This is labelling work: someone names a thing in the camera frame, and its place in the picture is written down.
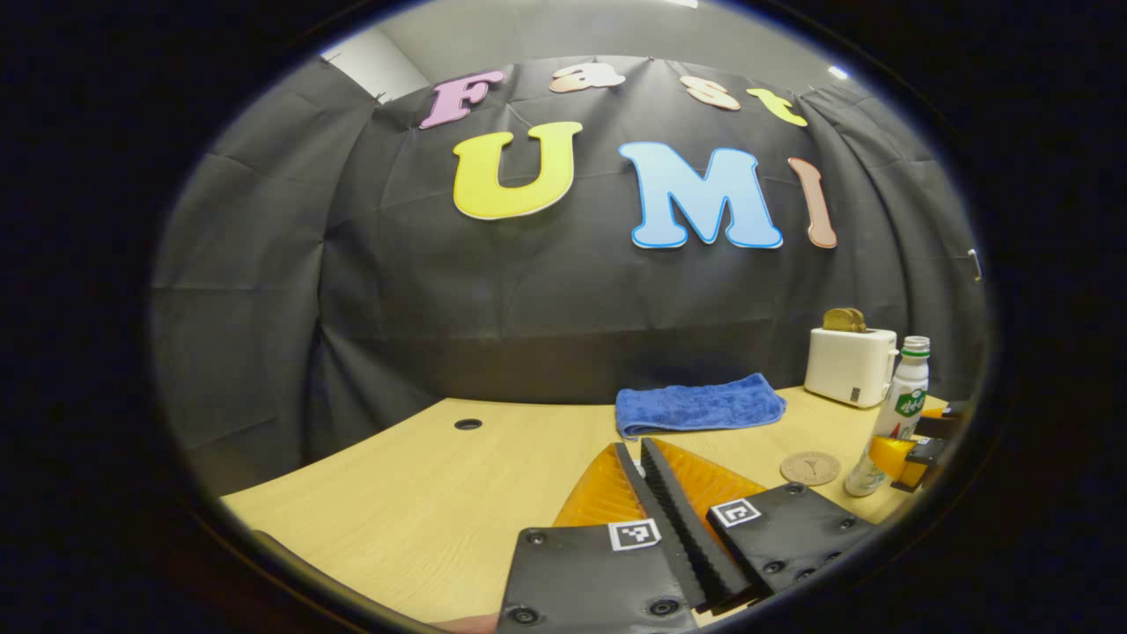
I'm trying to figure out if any black backdrop cloth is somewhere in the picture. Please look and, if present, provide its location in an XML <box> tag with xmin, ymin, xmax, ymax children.
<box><xmin>150</xmin><ymin>55</ymin><xmax>987</xmax><ymax>498</ymax></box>

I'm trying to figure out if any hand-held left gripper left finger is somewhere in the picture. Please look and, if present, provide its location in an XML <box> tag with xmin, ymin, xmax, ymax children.
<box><xmin>496</xmin><ymin>442</ymin><xmax>708</xmax><ymax>634</ymax></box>

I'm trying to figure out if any round cork coaster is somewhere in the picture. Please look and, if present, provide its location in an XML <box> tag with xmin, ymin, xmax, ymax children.
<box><xmin>779</xmin><ymin>451</ymin><xmax>842</xmax><ymax>487</ymax></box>

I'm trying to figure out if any white toaster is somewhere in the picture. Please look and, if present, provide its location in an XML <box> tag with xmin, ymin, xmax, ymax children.
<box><xmin>803</xmin><ymin>326</ymin><xmax>899</xmax><ymax>409</ymax></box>

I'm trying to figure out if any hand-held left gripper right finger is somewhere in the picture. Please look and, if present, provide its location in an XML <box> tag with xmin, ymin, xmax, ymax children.
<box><xmin>640</xmin><ymin>437</ymin><xmax>877</xmax><ymax>616</ymax></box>

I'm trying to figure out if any blue towel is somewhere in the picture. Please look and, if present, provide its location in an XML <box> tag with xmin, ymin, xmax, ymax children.
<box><xmin>615</xmin><ymin>372</ymin><xmax>787</xmax><ymax>441</ymax></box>

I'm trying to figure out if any white green-label water bottle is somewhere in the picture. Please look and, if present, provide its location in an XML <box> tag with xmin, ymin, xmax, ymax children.
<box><xmin>843</xmin><ymin>335</ymin><xmax>932</xmax><ymax>498</ymax></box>

